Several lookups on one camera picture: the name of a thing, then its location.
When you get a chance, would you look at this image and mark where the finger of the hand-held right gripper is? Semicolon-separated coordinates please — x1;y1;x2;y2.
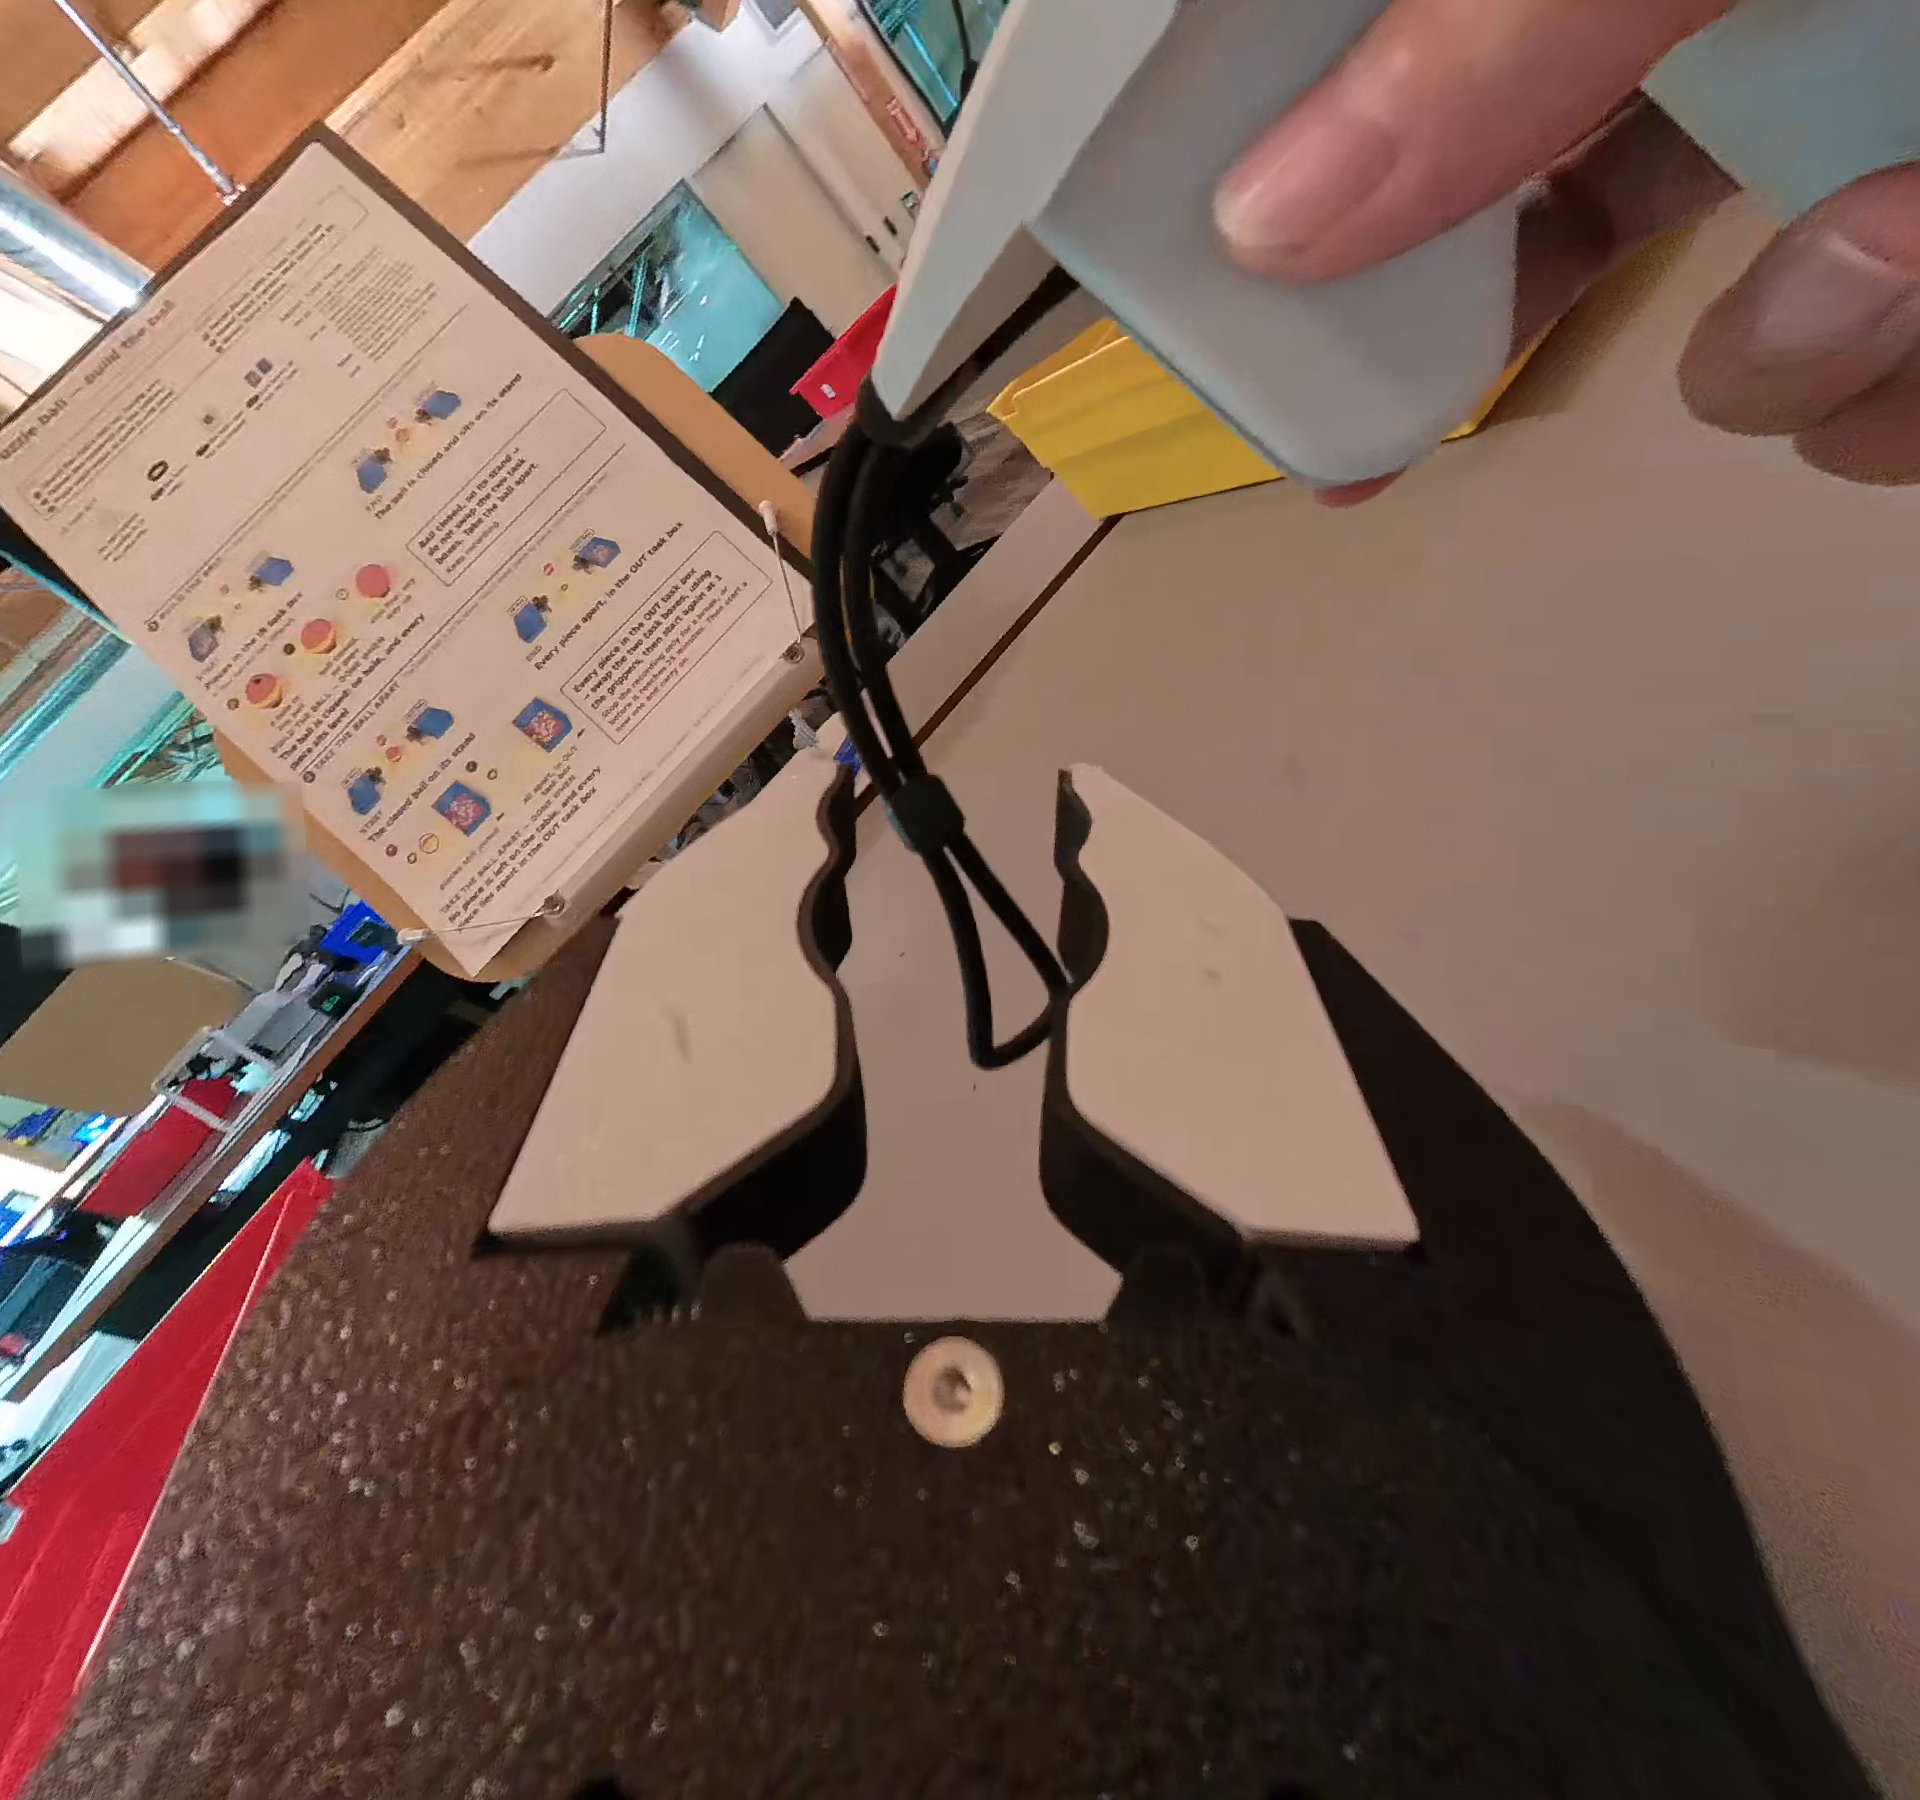
1028;0;1523;491
865;0;1203;429

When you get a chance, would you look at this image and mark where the black cord with tag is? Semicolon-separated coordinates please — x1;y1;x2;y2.
811;387;1082;1076

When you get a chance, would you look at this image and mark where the red plastic bin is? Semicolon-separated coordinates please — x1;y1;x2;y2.
0;1161;336;1756
67;1076;234;1227
788;286;903;429

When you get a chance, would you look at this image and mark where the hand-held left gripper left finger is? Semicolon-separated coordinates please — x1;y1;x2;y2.
491;767;874;1292

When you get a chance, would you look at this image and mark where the instruction sheet board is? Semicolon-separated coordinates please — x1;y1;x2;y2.
0;129;822;983

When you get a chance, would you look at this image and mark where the yellow plastic bin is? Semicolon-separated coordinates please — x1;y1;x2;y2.
988;212;1606;521

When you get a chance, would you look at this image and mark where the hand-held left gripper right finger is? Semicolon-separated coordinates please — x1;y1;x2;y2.
1041;767;1421;1292

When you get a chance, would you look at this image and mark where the person's right hand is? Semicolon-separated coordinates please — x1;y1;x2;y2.
1209;0;1920;513

